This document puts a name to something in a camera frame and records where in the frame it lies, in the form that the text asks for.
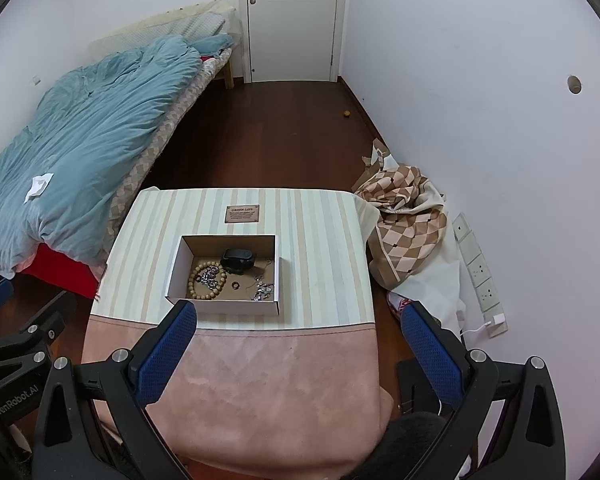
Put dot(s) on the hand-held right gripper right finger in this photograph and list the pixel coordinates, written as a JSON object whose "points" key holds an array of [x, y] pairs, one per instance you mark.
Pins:
{"points": [[430, 350]]}

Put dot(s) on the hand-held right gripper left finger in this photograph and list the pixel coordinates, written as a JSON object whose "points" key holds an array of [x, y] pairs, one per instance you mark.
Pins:
{"points": [[162, 355]]}

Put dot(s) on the cardboard box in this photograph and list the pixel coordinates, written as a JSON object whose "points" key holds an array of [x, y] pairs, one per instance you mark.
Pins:
{"points": [[180, 300]]}

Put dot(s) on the black fitness band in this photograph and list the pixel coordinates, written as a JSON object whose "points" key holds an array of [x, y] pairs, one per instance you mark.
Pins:
{"points": [[237, 260]]}

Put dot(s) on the black floor stand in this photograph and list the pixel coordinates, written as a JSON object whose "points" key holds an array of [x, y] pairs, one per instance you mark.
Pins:
{"points": [[415, 385]]}

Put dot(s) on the red bed sheet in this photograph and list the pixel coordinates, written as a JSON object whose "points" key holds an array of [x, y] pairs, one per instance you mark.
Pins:
{"points": [[65, 272]]}

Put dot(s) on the white red printed plastic bag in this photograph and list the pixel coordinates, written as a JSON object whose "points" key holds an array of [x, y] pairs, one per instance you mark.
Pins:
{"points": [[399, 305]]}

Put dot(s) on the white charger plug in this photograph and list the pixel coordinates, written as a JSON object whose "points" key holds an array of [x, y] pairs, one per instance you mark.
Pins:
{"points": [[495, 320]]}

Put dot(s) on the white power strip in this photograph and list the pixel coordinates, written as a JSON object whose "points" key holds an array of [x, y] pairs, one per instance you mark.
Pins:
{"points": [[477, 270]]}

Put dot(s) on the white paper scrap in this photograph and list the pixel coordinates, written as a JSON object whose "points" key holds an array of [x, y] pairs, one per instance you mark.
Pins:
{"points": [[39, 186]]}

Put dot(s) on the checkered beige blanket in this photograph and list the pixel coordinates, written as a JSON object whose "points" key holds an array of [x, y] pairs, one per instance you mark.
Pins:
{"points": [[410, 225]]}

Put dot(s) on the brown cloth label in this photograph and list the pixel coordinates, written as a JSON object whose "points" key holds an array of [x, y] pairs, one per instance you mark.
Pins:
{"points": [[241, 213]]}

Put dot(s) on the light blue duvet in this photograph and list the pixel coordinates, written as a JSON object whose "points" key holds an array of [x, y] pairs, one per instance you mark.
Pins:
{"points": [[95, 135]]}

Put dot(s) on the bed with patterned mattress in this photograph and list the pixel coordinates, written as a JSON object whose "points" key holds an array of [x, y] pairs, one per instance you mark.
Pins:
{"points": [[150, 150]]}

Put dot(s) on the pale quilted pillow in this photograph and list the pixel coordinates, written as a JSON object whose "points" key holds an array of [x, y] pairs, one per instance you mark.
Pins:
{"points": [[180, 25]]}

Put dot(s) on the white door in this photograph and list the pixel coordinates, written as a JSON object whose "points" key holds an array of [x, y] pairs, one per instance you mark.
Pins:
{"points": [[292, 20]]}

